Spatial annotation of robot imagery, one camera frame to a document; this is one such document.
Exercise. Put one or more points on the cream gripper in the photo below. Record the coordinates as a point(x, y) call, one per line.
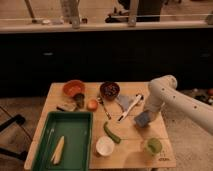
point(149, 116)

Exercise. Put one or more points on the blue sponge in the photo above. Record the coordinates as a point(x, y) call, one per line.
point(142, 119)

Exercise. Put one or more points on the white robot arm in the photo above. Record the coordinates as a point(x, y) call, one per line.
point(162, 91)

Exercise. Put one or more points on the green cup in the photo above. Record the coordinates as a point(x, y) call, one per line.
point(153, 146)

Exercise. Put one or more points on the white paper cup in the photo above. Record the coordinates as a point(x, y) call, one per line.
point(105, 146)

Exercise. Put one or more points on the dark small cup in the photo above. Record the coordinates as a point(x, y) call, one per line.
point(79, 99)

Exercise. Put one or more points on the green cucumber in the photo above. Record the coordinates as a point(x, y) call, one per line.
point(113, 136)

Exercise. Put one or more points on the dark brown bowl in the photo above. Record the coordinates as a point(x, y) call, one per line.
point(109, 90)

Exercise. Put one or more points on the metal spoon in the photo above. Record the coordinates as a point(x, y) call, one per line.
point(100, 100)

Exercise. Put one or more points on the orange fruit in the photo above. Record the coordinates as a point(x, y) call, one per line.
point(92, 105)

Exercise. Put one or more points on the green plastic tray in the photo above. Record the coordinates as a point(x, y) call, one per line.
point(76, 127)

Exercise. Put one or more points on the small beige object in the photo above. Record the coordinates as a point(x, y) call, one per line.
point(67, 107)

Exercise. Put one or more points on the orange bowl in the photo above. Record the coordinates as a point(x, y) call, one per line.
point(73, 87)

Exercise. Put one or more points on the black chair base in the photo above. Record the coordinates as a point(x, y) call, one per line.
point(10, 133)

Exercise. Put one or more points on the white handled brush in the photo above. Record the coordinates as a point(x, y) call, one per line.
point(136, 100)

